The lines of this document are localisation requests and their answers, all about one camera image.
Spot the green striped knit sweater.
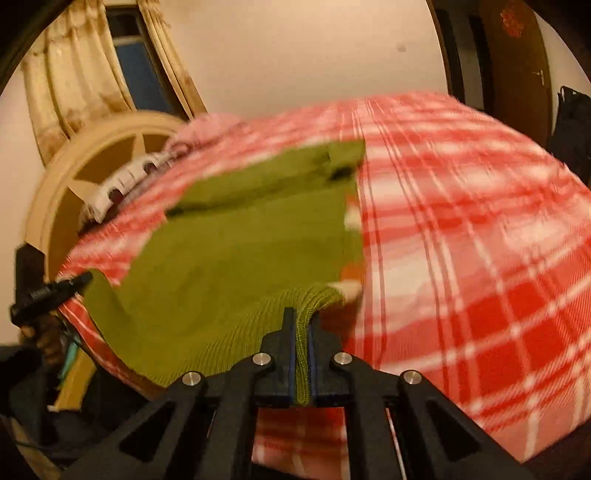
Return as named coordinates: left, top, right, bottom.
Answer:
left=83, top=140, right=366, bottom=405

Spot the white patterned pillow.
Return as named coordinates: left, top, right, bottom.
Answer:
left=79, top=151, right=176, bottom=232

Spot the cream round wooden headboard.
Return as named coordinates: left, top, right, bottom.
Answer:
left=24, top=111, right=183, bottom=279

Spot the red white plaid bedspread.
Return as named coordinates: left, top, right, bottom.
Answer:
left=60, top=93, right=590, bottom=479

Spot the beige left curtain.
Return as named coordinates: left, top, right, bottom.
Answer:
left=20, top=0, right=137, bottom=166

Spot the beige curtain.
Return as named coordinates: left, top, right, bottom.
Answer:
left=137, top=0, right=206, bottom=118
left=20, top=0, right=137, bottom=166

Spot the dark window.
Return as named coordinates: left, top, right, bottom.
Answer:
left=106, top=5, right=188, bottom=120

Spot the pink crumpled pillow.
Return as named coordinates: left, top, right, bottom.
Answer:
left=164, top=113, right=242, bottom=152

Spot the beige right curtain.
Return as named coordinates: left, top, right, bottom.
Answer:
left=137, top=0, right=206, bottom=118

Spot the black hanging bag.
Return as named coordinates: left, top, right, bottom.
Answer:
left=549, top=86, right=591, bottom=185

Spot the brown wooden door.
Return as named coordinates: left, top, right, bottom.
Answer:
left=479, top=0, right=552, bottom=147

